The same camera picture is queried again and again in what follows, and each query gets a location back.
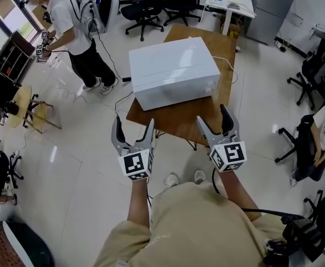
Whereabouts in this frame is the white and green pod seat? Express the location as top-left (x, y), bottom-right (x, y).
top-left (2, 219), bottom-right (56, 267)

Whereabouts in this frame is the person's beige shirt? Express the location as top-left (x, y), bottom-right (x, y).
top-left (92, 181), bottom-right (289, 267)

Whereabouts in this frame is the person's left white shoe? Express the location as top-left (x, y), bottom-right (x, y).
top-left (165, 173), bottom-right (179, 188)

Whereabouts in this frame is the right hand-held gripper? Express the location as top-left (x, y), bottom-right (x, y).
top-left (196, 103), bottom-right (248, 173)

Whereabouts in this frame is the person's left forearm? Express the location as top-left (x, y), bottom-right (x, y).
top-left (126, 176), bottom-right (151, 228)

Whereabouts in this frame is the person's white shoe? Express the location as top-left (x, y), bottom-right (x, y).
top-left (193, 170), bottom-right (206, 185)
top-left (165, 173), bottom-right (179, 188)

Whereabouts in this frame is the yellow cardboard box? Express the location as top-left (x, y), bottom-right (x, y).
top-left (220, 15), bottom-right (241, 39)

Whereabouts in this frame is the person's right white shoe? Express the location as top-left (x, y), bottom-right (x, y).
top-left (193, 170), bottom-right (206, 185)

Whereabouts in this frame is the round wooden stool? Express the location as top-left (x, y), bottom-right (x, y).
top-left (7, 84), bottom-right (63, 135)

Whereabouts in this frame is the white desk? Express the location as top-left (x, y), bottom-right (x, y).
top-left (204, 0), bottom-right (257, 37)

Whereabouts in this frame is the white cable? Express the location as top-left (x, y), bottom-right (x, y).
top-left (211, 55), bottom-right (239, 85)

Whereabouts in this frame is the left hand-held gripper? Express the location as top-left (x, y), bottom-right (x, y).
top-left (111, 116), bottom-right (155, 181)

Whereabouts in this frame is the black open shelf unit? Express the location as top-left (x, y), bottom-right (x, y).
top-left (0, 31), bottom-right (37, 86)

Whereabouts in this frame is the person's right forearm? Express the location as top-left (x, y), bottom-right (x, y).
top-left (219, 169), bottom-right (261, 223)

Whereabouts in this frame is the white and black pod seat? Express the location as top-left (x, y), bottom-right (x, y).
top-left (99, 0), bottom-right (122, 34)

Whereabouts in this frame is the white appliance door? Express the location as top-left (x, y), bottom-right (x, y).
top-left (133, 76), bottom-right (208, 112)

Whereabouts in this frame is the grey cabinet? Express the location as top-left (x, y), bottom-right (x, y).
top-left (245, 0), bottom-right (301, 46)

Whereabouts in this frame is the wooden table with black legs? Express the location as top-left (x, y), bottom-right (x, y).
top-left (126, 24), bottom-right (237, 151)

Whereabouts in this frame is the black equipment pack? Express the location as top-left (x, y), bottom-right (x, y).
top-left (263, 216), bottom-right (325, 267)

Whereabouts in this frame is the black floor cable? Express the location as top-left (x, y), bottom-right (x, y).
top-left (114, 91), bottom-right (134, 117)

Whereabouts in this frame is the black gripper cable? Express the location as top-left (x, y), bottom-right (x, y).
top-left (211, 166), bottom-right (289, 218)

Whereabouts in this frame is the white microwave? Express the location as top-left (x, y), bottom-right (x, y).
top-left (128, 36), bottom-right (221, 98)

